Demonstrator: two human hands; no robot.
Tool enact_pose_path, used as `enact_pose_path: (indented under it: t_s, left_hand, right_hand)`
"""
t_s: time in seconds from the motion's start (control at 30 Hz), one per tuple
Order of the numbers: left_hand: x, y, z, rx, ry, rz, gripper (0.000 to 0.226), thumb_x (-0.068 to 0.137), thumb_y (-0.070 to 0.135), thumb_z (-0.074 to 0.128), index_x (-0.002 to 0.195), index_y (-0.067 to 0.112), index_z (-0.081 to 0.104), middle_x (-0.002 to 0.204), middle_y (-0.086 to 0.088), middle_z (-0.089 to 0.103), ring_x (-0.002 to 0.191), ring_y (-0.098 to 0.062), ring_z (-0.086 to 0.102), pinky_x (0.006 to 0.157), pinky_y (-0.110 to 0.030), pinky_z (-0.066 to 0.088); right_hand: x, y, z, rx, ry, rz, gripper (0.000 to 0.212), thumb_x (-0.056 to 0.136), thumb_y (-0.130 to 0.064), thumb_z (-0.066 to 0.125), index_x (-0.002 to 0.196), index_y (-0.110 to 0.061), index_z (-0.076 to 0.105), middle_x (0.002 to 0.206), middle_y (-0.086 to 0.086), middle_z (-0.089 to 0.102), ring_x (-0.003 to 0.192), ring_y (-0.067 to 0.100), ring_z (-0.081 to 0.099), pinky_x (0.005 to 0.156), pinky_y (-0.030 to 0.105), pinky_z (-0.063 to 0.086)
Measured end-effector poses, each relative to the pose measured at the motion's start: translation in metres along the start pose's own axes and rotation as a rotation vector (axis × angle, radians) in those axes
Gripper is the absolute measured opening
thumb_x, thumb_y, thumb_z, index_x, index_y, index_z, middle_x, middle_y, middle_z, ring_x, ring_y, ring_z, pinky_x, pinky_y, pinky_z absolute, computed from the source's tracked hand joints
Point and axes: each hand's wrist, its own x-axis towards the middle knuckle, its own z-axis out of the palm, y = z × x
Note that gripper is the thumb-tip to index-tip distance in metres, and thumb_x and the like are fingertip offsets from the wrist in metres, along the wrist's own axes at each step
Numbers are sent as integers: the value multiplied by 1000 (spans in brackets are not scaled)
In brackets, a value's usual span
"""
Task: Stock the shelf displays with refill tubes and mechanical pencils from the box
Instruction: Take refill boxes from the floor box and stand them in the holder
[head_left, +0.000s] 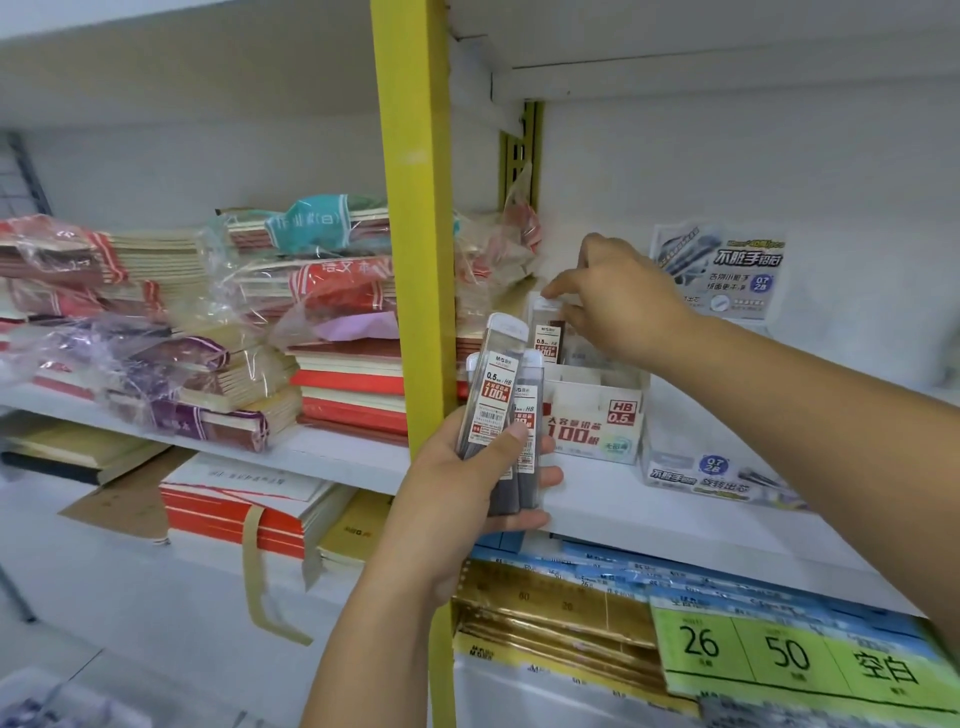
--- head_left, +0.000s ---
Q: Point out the grey metal rack leg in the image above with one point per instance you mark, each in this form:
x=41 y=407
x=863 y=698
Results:
x=16 y=592

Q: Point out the person's right forearm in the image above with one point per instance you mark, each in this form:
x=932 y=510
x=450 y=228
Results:
x=825 y=435

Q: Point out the stack of blue paper packs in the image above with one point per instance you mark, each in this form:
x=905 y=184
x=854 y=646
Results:
x=600 y=566

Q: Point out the yellow notebook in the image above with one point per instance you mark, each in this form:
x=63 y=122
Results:
x=360 y=525

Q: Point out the red white receipt book bundle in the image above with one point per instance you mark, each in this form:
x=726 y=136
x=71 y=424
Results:
x=225 y=517

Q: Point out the wrapped purple-band notebook stack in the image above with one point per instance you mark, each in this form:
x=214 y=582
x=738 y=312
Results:
x=225 y=420

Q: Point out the wrapped red-band notebook pack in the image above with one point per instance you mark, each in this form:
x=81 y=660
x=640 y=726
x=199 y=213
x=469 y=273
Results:
x=337 y=289

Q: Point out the tan notebooks with black spine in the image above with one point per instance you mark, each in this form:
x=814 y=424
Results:
x=75 y=446

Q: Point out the red-spine notebook stack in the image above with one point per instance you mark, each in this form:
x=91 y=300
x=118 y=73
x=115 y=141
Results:
x=352 y=382

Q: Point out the wrapped teal-band notebook pack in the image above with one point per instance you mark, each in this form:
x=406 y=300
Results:
x=322 y=221

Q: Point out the person's left hand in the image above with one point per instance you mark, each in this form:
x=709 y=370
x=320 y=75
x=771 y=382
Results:
x=435 y=510

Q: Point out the yellow slotted bracket rail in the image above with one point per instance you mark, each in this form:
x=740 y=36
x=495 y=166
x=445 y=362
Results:
x=517 y=165

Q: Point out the clear display of green purple tubes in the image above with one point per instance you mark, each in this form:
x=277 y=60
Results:
x=720 y=480

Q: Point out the yellow shelf post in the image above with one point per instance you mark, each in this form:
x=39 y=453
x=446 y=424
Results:
x=412 y=225

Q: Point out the crumpled plastic-wrapped notebook pack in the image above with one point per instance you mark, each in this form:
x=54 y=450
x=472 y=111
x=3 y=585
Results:
x=487 y=255

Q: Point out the brown kraft folder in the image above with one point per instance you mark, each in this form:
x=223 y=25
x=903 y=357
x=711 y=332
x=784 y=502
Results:
x=127 y=502

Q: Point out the stack of gold paper packs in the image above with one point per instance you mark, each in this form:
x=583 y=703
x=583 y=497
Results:
x=540 y=600

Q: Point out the white lead display box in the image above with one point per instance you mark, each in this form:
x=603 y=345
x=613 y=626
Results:
x=592 y=427

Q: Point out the wrapped red-band notebook stack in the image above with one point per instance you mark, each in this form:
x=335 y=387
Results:
x=150 y=259

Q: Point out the person's right hand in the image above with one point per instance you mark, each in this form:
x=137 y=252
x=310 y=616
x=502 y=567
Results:
x=630 y=307

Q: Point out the pink paper sheet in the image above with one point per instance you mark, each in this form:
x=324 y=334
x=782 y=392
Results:
x=360 y=330

